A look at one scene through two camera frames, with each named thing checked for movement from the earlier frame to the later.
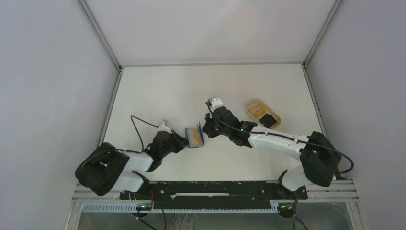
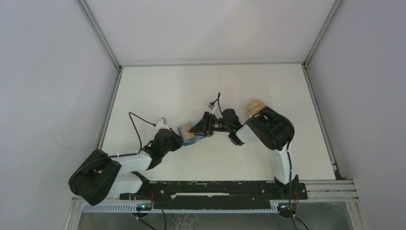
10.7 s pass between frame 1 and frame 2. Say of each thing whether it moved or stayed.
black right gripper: stayed
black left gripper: stayed
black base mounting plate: stayed
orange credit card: moved
